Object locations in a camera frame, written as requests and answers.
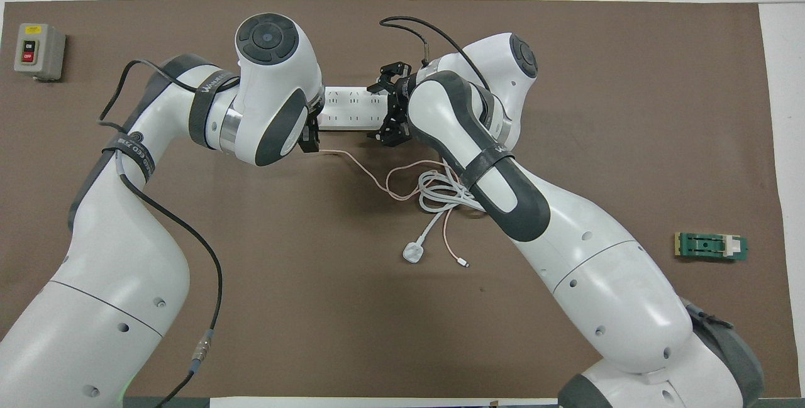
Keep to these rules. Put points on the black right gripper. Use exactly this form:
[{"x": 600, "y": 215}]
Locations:
[{"x": 401, "y": 100}]

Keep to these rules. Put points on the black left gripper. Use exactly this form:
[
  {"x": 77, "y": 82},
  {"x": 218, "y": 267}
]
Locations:
[{"x": 314, "y": 112}]

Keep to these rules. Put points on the white power strip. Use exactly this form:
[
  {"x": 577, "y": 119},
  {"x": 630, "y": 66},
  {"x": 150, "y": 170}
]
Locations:
[{"x": 352, "y": 109}]

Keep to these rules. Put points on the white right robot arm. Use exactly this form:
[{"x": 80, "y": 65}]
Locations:
[{"x": 597, "y": 282}]

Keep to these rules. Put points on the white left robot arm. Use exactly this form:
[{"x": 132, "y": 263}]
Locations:
[{"x": 113, "y": 270}]

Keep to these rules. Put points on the brown table mat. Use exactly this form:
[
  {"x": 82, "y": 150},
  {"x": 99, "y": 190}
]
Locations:
[{"x": 377, "y": 332}]

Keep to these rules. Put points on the green circuit board fixture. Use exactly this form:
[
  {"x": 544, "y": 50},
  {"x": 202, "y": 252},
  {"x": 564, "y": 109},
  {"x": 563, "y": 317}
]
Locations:
[{"x": 710, "y": 248}]

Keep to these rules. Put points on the grey on-off switch box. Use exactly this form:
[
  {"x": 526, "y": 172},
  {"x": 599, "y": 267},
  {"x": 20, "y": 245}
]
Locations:
[{"x": 39, "y": 49}]

